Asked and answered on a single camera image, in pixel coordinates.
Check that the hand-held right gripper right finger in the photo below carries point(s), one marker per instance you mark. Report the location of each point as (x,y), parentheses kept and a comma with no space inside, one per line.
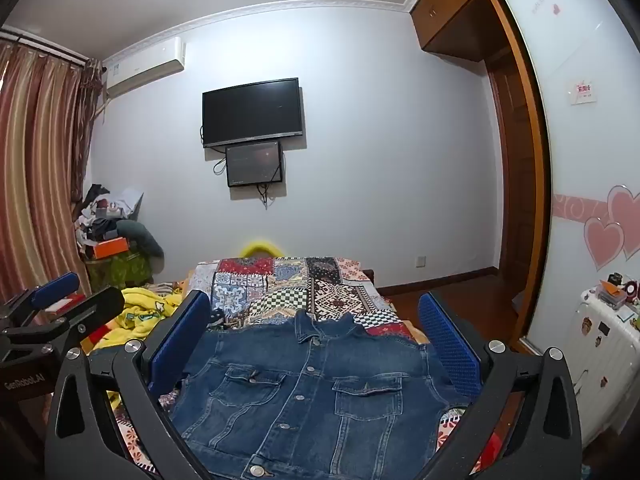
(447,345)

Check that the patchwork bedspread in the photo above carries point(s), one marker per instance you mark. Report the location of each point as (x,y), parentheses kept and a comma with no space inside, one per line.
(280,285)

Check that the yellow chair back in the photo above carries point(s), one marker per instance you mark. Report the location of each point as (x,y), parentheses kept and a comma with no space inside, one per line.
(260,246)

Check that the yellow printed blanket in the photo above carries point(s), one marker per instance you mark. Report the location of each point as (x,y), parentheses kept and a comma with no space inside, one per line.
(145,315)

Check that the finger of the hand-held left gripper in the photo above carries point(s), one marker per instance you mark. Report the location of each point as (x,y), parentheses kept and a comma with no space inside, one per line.
(100,305)
(55,290)

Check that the large black wall television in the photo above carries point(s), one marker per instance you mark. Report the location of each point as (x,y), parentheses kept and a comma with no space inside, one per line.
(252,112)

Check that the striped pink curtain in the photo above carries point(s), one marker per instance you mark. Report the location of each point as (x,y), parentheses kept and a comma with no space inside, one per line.
(40,170)

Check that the dark grey-green bag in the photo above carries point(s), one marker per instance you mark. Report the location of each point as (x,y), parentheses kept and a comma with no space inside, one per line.
(145,240)

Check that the paper notice with red print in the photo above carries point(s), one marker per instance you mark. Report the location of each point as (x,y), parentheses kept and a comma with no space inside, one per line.
(582,92)

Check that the green patterned cloth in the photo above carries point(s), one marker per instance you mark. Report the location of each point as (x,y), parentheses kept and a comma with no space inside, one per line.
(120,272)

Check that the curtain rod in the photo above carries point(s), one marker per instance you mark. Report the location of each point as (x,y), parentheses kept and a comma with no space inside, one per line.
(45,47)

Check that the small black wall monitor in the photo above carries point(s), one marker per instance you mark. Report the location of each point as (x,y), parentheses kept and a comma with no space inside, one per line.
(254,164)

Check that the blue denim jacket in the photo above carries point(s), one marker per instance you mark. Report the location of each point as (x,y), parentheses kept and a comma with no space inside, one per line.
(300,385)

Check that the small items on suitcase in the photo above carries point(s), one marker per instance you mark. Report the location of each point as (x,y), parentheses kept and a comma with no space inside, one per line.
(617,290)

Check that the orange box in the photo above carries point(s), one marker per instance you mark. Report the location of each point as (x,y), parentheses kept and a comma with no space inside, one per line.
(111,249)

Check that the white suitcase with stickers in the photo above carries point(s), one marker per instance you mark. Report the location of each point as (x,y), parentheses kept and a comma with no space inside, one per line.
(605,360)

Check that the dark wooden door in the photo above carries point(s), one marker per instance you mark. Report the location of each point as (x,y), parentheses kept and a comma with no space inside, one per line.
(515,185)

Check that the white air conditioner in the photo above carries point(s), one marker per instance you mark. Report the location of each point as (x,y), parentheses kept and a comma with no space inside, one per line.
(142,67)

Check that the pile of clutter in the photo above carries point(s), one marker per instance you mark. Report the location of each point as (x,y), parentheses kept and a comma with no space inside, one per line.
(105,212)

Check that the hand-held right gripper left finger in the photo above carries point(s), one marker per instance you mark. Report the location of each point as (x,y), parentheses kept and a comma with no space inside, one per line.
(182,340)

